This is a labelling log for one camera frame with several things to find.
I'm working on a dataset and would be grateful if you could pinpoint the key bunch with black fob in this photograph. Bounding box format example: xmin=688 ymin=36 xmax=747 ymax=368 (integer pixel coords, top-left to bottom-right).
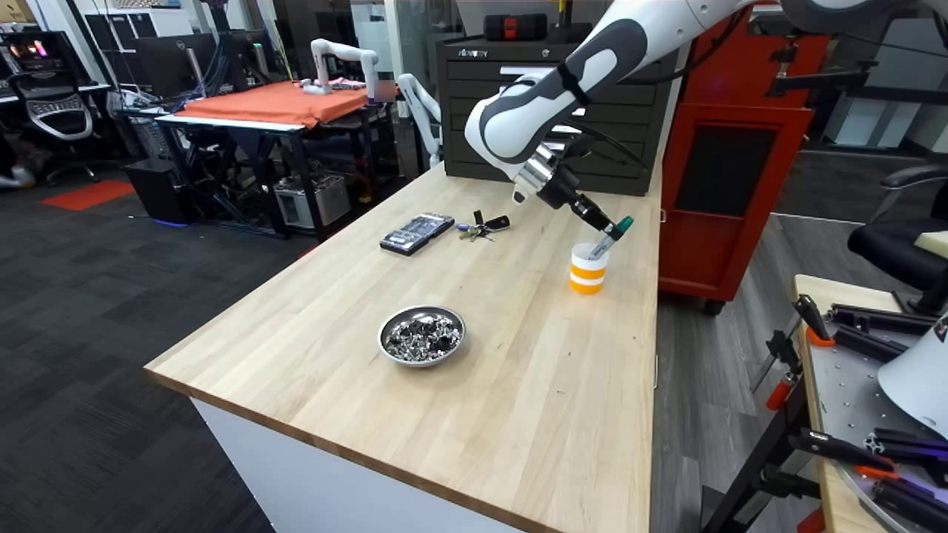
xmin=457 ymin=211 xmax=510 ymax=239

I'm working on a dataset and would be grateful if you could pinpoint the green capped white marker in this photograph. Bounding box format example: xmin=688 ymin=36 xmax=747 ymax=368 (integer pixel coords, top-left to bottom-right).
xmin=588 ymin=216 xmax=633 ymax=259

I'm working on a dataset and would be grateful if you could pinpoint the dark grey drawer cabinet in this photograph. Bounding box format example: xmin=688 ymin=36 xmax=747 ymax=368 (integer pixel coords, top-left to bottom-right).
xmin=436 ymin=36 xmax=674 ymax=196

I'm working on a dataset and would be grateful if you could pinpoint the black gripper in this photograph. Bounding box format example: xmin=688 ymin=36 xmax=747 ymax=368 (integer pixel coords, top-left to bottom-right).
xmin=513 ymin=148 xmax=611 ymax=231

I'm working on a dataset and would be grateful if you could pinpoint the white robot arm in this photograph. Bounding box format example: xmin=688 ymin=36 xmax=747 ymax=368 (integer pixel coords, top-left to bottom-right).
xmin=464 ymin=0 xmax=948 ymax=239

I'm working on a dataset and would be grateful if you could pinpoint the orange striped white cup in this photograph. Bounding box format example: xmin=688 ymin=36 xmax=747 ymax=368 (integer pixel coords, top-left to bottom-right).
xmin=569 ymin=243 xmax=608 ymax=296

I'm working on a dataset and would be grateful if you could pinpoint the black remote control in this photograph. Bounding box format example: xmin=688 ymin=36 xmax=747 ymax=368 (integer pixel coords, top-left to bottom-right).
xmin=380 ymin=212 xmax=452 ymax=255

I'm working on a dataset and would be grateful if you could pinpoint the metal bowl with small parts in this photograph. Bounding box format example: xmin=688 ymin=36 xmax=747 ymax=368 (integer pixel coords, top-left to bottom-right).
xmin=377 ymin=305 xmax=464 ymax=368

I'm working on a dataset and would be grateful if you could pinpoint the orange covered table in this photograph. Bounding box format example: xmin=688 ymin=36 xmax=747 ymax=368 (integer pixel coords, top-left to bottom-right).
xmin=159 ymin=83 xmax=399 ymax=234

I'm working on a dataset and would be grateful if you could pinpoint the red tool cabinet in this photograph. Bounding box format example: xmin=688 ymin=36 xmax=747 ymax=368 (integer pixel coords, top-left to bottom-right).
xmin=660 ymin=11 xmax=828 ymax=314

